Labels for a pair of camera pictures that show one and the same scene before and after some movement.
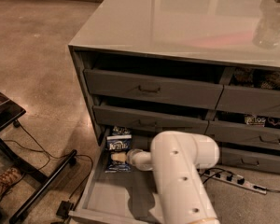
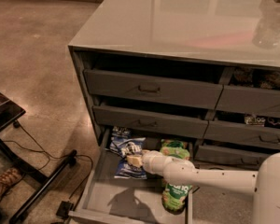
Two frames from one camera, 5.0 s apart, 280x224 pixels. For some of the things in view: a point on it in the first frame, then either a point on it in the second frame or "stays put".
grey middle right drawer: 249,135 stays put
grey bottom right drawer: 255,161 stays put
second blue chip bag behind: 120,131 stays put
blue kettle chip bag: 120,141 → 123,170
